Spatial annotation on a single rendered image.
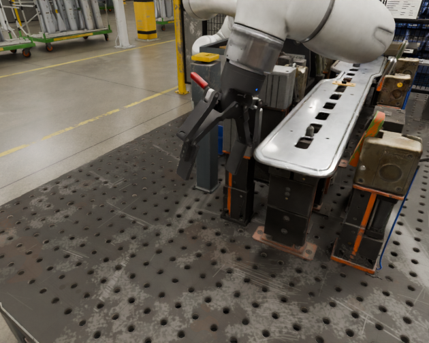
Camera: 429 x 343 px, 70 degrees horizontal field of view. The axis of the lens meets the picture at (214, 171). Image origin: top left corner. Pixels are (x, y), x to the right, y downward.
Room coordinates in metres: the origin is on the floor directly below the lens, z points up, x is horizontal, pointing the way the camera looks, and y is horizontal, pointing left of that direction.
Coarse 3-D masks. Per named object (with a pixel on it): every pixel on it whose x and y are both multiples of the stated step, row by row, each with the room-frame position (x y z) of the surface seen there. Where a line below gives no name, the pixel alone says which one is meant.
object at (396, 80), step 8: (384, 80) 1.15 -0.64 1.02; (392, 80) 1.14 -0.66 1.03; (400, 80) 1.13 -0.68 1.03; (408, 80) 1.12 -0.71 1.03; (384, 88) 1.15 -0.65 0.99; (392, 88) 1.14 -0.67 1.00; (400, 88) 1.12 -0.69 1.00; (408, 88) 1.12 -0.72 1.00; (384, 96) 1.15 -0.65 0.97; (392, 96) 1.13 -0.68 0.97; (400, 96) 1.12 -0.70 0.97; (384, 104) 1.14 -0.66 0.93; (392, 104) 1.13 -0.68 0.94; (400, 104) 1.12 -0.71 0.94
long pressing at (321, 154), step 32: (352, 64) 1.53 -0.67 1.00; (384, 64) 1.54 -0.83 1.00; (320, 96) 1.04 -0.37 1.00; (352, 96) 1.04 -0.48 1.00; (288, 128) 0.77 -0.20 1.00; (320, 128) 0.77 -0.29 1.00; (352, 128) 0.78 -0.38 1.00; (256, 160) 0.61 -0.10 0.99; (288, 160) 0.59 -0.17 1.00; (320, 160) 0.59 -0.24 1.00
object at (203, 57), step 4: (204, 52) 0.96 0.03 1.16; (192, 56) 0.91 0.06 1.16; (196, 56) 0.90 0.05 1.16; (200, 56) 0.90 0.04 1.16; (204, 56) 0.90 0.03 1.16; (208, 56) 0.90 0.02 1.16; (212, 56) 0.90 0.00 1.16; (216, 56) 0.92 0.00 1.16; (196, 60) 0.90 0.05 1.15; (200, 60) 0.90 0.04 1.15; (204, 60) 0.89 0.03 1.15; (208, 60) 0.88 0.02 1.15; (212, 60) 0.90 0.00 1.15
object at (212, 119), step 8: (216, 104) 0.52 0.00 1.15; (232, 104) 0.51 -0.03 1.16; (216, 112) 0.51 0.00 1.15; (224, 112) 0.50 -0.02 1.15; (208, 120) 0.49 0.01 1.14; (216, 120) 0.49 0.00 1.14; (200, 128) 0.48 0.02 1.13; (208, 128) 0.48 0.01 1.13; (200, 136) 0.47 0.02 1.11; (192, 144) 0.46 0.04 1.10
